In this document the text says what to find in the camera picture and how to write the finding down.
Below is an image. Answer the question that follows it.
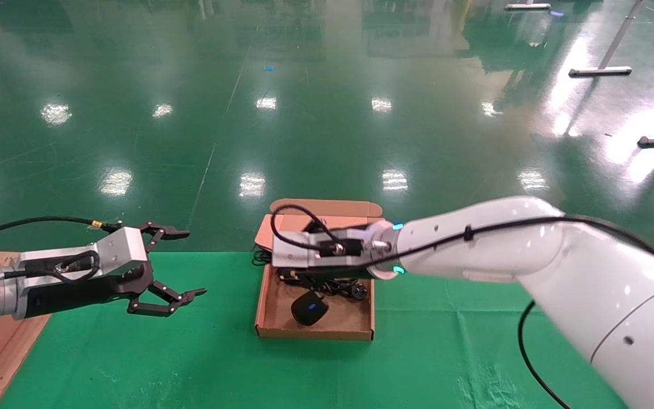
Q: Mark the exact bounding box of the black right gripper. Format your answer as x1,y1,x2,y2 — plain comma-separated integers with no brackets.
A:
278,265,371,284

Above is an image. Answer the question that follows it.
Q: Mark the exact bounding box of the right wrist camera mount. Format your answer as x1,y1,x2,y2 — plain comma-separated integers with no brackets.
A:
272,223,384,269

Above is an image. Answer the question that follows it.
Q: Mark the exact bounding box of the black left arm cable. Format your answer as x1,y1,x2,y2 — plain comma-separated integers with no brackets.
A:
0,215,127,393

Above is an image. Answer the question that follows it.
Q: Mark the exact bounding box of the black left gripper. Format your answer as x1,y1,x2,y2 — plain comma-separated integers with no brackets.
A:
23,222,208,319

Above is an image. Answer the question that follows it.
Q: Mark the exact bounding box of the white table with T-legs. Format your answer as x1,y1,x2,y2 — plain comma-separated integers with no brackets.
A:
568,0,654,149

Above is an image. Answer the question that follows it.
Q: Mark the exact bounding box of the black wired computer mouse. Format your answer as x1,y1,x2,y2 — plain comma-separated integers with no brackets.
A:
279,270,371,327

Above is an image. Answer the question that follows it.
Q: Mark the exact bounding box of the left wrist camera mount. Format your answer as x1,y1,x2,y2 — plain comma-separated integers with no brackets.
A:
17,227,149,281

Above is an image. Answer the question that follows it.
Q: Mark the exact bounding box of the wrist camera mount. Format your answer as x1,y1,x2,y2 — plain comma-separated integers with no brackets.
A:
17,227,149,281
272,223,384,269

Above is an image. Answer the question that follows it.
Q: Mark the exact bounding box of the black cable bundle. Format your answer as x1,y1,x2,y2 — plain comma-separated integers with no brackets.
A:
251,243,275,268

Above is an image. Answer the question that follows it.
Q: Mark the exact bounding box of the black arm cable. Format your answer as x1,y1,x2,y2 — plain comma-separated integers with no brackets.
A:
270,203,654,409
0,215,127,393

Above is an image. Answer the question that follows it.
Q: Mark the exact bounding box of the green tablecloth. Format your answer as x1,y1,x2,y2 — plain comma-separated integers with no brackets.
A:
0,252,630,409

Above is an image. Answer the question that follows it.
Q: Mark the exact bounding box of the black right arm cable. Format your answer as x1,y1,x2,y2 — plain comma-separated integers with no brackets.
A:
270,203,654,409

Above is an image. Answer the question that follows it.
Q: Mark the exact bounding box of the open flat cardboard box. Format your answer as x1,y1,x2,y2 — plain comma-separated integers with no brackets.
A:
254,198,388,342

